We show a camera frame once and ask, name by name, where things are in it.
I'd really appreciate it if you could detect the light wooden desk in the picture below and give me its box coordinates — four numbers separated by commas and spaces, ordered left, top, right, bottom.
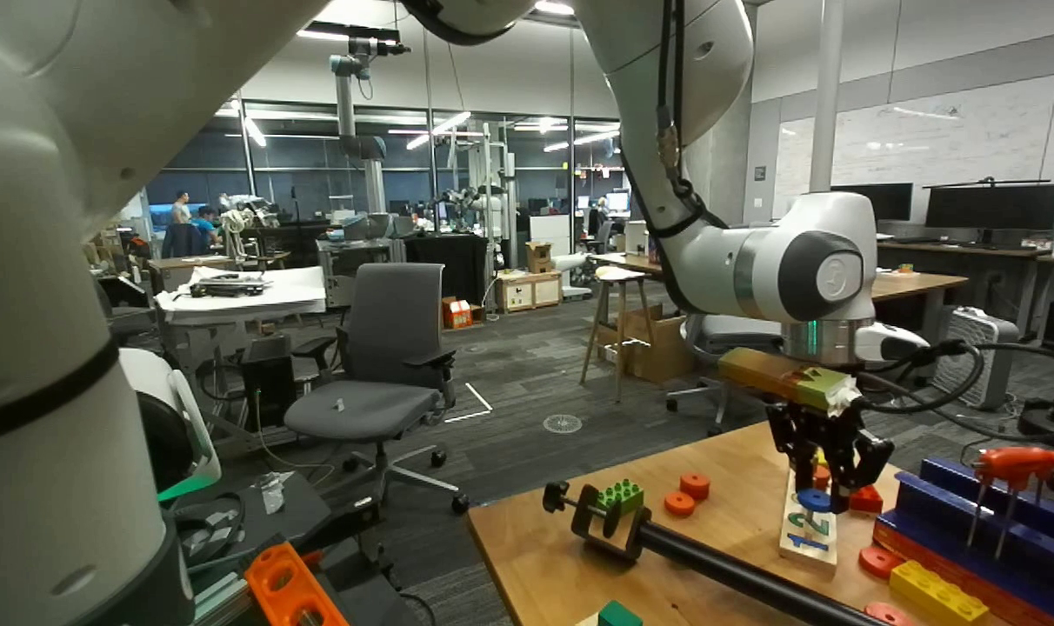
869, 267, 972, 342

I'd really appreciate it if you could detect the orange plastic tool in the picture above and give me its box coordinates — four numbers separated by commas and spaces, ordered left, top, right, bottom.
243, 538, 353, 626

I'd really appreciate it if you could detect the white computer case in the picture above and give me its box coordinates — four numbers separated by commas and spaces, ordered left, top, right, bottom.
941, 301, 1022, 410

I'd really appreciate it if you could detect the yellow-green wrist camera box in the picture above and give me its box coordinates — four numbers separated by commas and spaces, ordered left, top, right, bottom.
716, 345, 864, 418

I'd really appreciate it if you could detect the black computer monitor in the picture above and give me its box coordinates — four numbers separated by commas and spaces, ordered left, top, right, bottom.
922, 182, 1054, 233
831, 182, 917, 227

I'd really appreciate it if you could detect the white work table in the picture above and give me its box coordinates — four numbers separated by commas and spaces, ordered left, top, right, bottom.
149, 264, 332, 359

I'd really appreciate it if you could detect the blue tool rack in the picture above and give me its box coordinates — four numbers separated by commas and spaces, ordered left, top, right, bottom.
869, 453, 1054, 626

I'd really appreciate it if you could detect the black long-handled tool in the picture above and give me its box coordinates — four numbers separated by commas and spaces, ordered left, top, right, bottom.
539, 478, 887, 626

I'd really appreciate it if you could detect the green lego block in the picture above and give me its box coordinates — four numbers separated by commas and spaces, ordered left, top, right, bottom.
594, 478, 651, 520

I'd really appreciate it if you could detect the wooden stool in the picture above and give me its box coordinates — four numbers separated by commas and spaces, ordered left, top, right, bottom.
578, 264, 657, 388

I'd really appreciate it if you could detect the wooden puzzle board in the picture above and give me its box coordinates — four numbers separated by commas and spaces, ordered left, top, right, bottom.
774, 466, 844, 570

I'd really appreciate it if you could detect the clear plastic cup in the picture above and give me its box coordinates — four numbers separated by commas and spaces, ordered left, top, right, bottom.
256, 468, 297, 520

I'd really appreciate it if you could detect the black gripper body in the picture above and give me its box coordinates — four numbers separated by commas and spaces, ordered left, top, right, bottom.
764, 395, 900, 478

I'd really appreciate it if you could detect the grey mesh office chair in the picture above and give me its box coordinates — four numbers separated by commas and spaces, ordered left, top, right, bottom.
277, 261, 473, 520

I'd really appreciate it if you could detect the long dark office desk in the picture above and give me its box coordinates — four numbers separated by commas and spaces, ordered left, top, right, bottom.
875, 235, 1054, 342

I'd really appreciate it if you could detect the cardboard box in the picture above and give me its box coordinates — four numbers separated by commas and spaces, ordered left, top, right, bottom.
613, 311, 702, 385

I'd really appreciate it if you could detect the yellow rectangular block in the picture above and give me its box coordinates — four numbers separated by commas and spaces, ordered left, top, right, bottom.
887, 555, 992, 626

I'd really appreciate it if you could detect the green shape block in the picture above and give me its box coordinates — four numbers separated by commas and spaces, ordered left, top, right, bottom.
592, 597, 645, 626

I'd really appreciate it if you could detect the white rounded device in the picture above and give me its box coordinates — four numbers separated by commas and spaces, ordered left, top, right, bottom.
118, 345, 224, 503

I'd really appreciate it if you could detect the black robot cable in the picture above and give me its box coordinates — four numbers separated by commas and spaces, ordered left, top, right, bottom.
651, 0, 726, 241

